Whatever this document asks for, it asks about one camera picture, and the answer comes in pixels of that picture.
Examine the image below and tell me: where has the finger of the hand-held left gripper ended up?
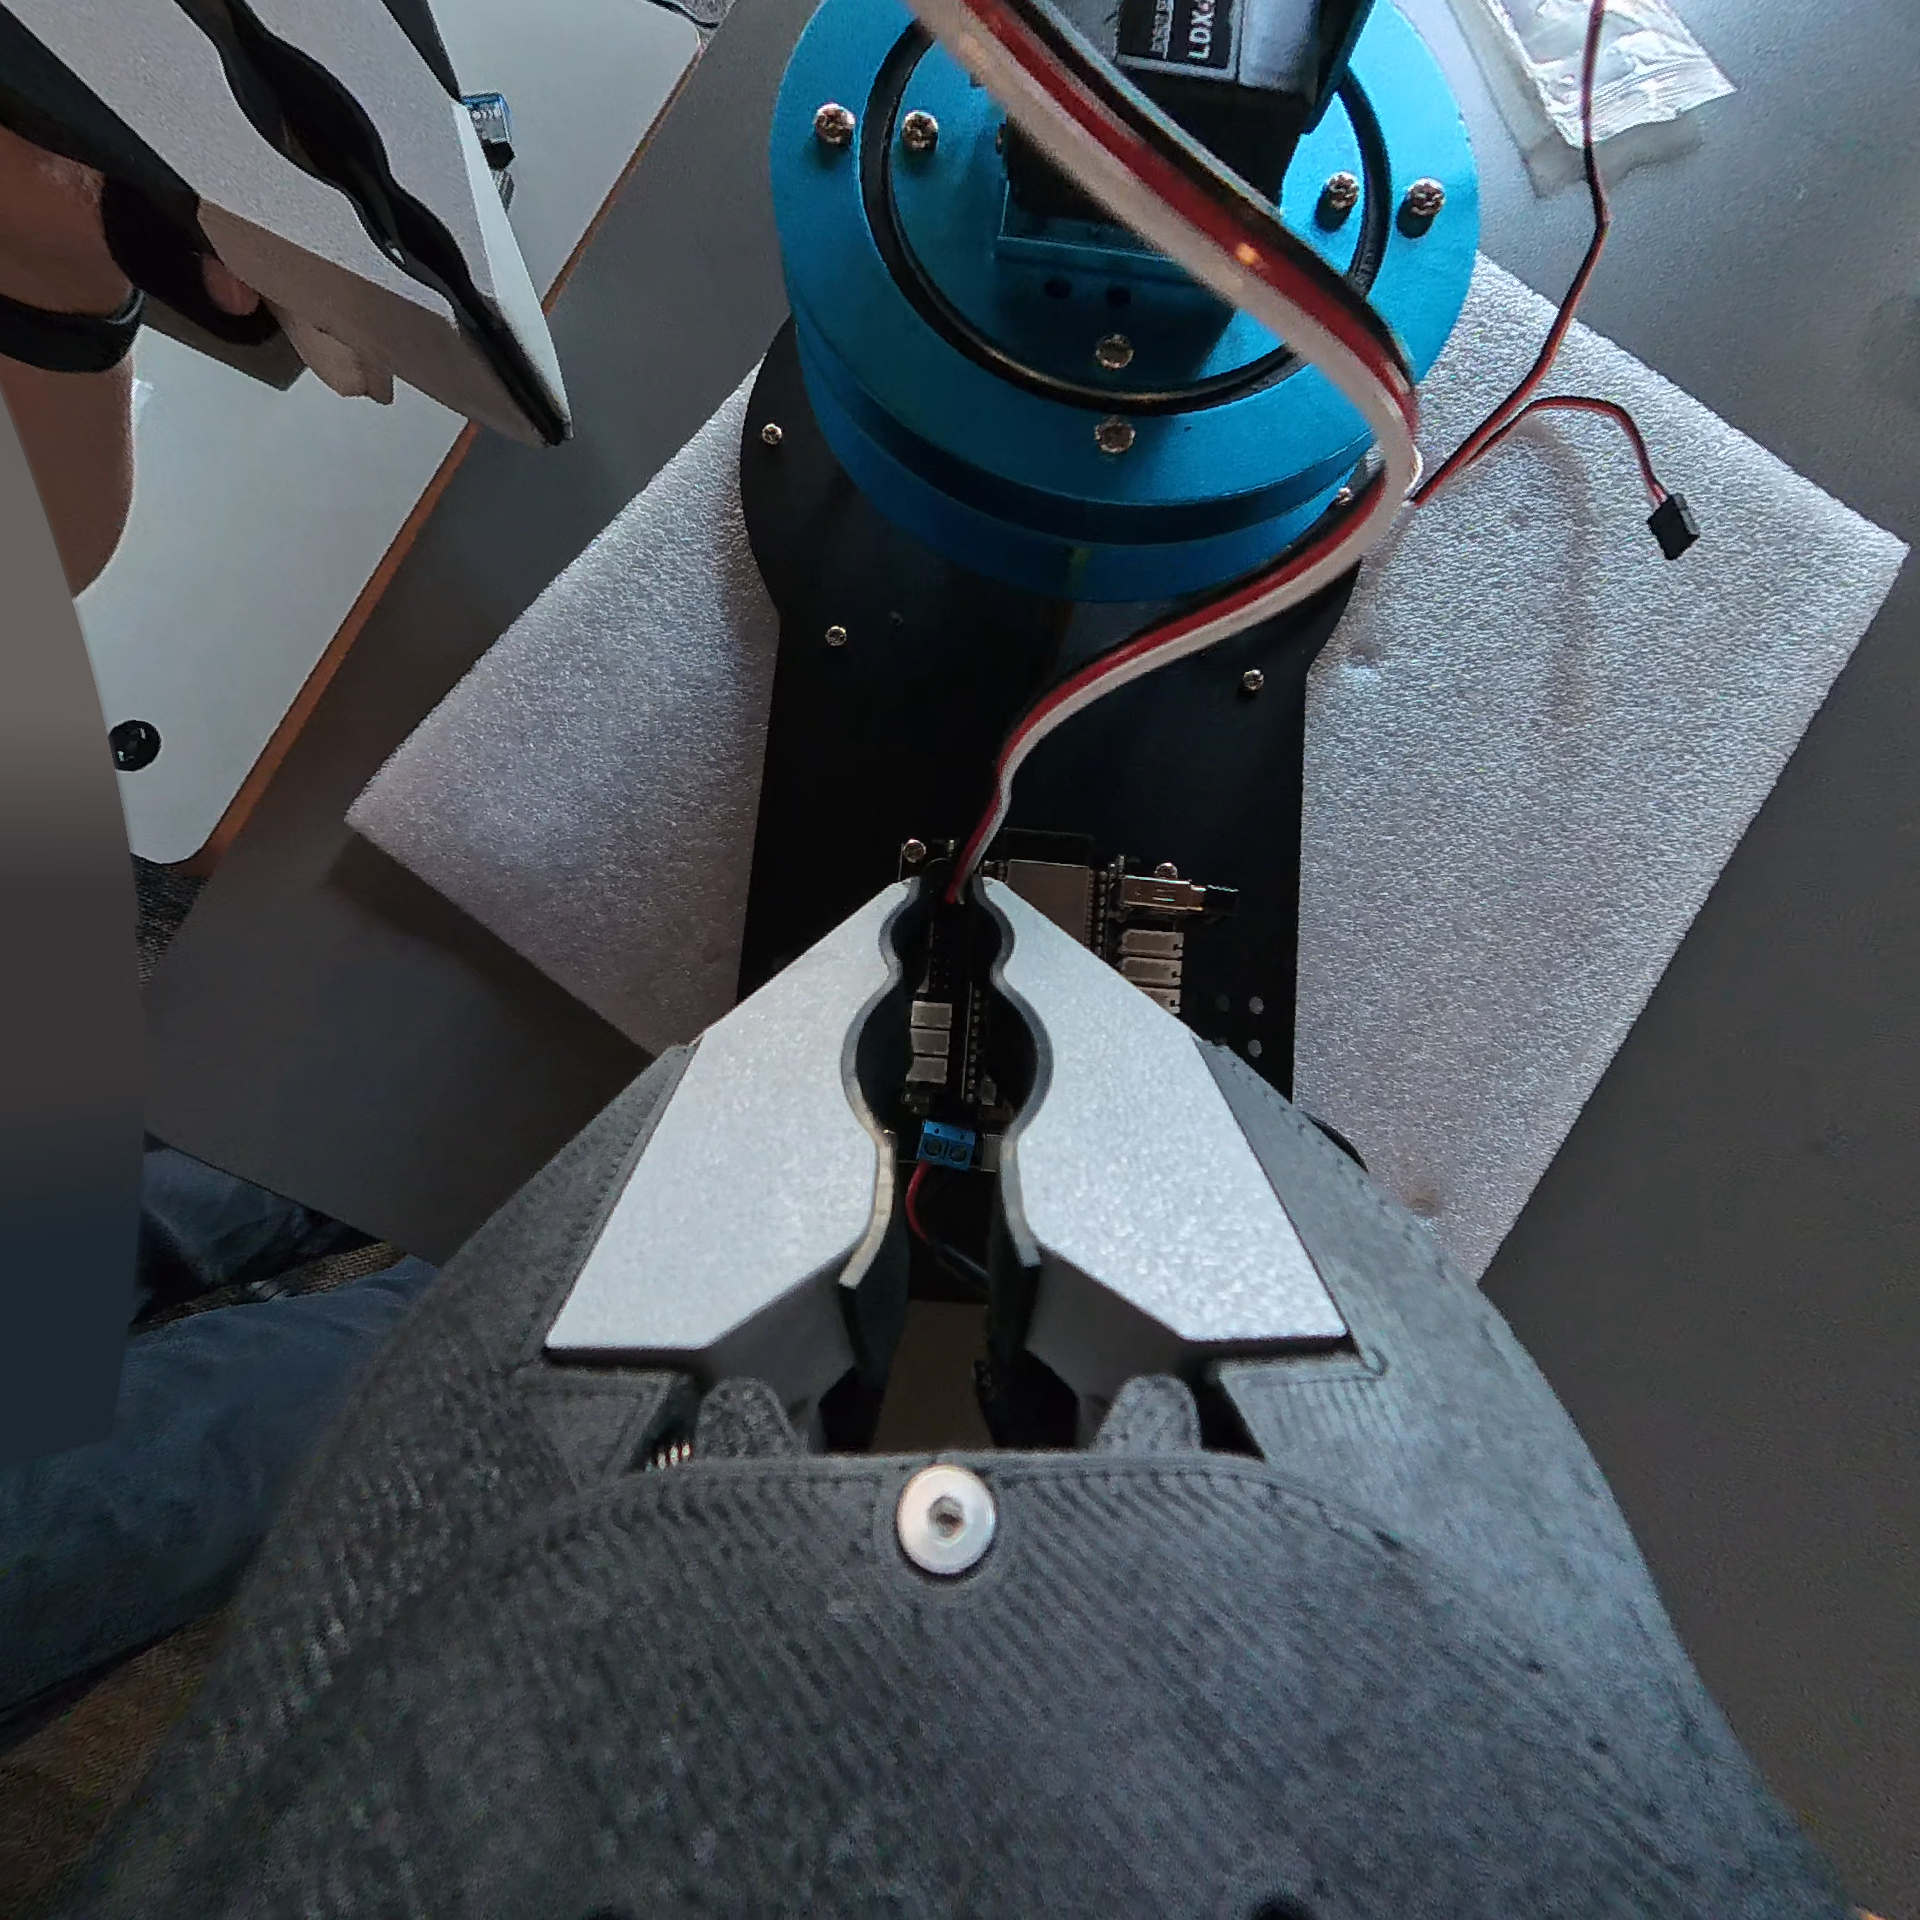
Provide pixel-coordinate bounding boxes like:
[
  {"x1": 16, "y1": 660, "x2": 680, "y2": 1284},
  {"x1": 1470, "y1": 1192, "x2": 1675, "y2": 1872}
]
[
  {"x1": 239, "y1": 0, "x2": 576, "y2": 441},
  {"x1": 23, "y1": 0, "x2": 576, "y2": 448}
]

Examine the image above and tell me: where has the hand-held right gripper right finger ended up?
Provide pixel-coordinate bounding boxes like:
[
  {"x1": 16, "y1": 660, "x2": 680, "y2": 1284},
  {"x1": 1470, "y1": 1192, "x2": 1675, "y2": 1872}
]
[{"x1": 967, "y1": 873, "x2": 1347, "y2": 1445}]

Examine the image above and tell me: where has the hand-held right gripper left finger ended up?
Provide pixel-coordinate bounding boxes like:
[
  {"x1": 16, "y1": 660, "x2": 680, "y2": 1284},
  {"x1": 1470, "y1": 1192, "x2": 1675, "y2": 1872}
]
[{"x1": 543, "y1": 873, "x2": 923, "y2": 1445}]

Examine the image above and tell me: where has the black control circuit board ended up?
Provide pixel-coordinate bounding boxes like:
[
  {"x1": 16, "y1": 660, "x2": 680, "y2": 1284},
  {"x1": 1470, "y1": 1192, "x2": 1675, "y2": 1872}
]
[{"x1": 895, "y1": 825, "x2": 1250, "y2": 1186}]

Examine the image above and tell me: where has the blue toy robot arm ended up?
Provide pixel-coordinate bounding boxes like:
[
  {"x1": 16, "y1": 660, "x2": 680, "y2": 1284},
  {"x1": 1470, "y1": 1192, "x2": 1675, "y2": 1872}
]
[{"x1": 736, "y1": 0, "x2": 1487, "y2": 1308}]

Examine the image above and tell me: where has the white red black cable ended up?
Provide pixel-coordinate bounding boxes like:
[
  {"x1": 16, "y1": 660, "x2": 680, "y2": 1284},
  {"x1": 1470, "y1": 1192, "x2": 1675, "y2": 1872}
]
[{"x1": 907, "y1": 0, "x2": 1426, "y2": 903}]

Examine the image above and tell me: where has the person's left forearm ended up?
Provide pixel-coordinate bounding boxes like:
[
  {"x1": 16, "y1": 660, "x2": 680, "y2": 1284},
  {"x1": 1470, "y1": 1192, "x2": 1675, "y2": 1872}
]
[{"x1": 0, "y1": 352, "x2": 143, "y2": 601}]

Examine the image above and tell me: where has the person's left hand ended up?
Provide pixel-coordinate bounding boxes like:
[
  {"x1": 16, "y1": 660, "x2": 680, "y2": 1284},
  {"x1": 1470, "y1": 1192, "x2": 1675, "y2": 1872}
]
[{"x1": 0, "y1": 141, "x2": 279, "y2": 329}]

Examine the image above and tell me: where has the black wristband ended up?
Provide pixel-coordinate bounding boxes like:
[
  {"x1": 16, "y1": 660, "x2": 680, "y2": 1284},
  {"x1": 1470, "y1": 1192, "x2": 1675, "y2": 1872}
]
[{"x1": 0, "y1": 287, "x2": 145, "y2": 377}]

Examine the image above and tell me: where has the white table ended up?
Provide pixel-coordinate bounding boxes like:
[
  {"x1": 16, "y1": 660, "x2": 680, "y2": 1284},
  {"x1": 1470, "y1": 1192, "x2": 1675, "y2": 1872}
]
[{"x1": 66, "y1": 0, "x2": 706, "y2": 868}]

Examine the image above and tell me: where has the white foam sheet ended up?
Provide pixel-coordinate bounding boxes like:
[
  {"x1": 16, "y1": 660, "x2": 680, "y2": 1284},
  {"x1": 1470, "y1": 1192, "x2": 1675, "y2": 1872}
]
[{"x1": 345, "y1": 247, "x2": 1912, "y2": 1284}]

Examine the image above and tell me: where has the person's trouser leg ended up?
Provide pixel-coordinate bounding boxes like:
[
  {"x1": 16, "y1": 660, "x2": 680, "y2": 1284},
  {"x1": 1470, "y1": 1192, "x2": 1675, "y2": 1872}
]
[{"x1": 0, "y1": 1155, "x2": 443, "y2": 1749}]

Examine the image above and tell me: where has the large clear plastic bag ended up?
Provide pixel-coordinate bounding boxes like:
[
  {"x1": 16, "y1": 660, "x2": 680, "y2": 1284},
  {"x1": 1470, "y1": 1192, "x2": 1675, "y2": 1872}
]
[{"x1": 1446, "y1": 0, "x2": 1704, "y2": 189}]

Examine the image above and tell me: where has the black power cable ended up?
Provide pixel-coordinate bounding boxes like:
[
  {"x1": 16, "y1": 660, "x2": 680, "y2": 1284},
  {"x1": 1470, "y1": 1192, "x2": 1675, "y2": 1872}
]
[{"x1": 895, "y1": 1161, "x2": 993, "y2": 1308}]

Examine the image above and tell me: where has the thin red black connector cable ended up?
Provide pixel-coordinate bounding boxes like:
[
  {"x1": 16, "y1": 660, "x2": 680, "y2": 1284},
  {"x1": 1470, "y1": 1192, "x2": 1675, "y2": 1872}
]
[{"x1": 1381, "y1": 0, "x2": 1704, "y2": 565}]

